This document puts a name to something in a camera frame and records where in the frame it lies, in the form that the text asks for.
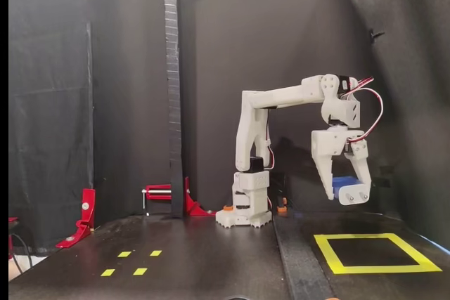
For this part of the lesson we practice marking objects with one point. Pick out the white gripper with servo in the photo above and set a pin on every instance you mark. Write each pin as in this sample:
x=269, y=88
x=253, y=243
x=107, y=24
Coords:
x=326, y=143

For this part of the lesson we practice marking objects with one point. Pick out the blue and white charger block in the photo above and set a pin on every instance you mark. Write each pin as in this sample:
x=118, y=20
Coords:
x=351, y=198

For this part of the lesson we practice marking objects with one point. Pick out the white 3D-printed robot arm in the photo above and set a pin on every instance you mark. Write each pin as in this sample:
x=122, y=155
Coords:
x=281, y=96

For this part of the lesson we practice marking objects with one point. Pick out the black and orange clamp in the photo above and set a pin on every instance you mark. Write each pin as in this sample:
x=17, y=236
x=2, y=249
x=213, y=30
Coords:
x=281, y=208
x=228, y=208

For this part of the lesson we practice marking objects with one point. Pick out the black tape strip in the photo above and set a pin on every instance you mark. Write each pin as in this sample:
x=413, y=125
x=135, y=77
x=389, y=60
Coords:
x=302, y=265

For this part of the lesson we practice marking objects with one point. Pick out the yellow tape square outline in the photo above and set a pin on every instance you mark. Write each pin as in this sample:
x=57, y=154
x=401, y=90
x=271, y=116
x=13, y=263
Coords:
x=386, y=269

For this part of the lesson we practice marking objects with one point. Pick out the black vertical pole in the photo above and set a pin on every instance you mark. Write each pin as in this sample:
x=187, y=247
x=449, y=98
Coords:
x=174, y=103

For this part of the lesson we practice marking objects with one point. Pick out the red screw clamp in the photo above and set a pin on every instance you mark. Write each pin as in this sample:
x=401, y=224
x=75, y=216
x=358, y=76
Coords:
x=158, y=187

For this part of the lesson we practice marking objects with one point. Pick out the small yellow tape mark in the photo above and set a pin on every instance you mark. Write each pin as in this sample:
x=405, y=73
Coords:
x=155, y=253
x=107, y=272
x=124, y=254
x=140, y=271

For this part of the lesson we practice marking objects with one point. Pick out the black fabric curtain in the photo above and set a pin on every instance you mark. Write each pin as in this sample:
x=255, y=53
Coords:
x=49, y=103

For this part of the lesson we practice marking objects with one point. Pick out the red table clamp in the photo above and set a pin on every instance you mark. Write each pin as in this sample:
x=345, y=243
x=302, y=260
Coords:
x=13, y=219

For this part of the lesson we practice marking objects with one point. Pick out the black wall screw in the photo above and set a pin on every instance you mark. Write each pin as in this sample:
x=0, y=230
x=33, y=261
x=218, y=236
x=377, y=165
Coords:
x=374, y=34

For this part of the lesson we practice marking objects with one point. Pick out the red metal angle bracket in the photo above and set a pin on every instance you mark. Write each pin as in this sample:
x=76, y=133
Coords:
x=191, y=207
x=88, y=205

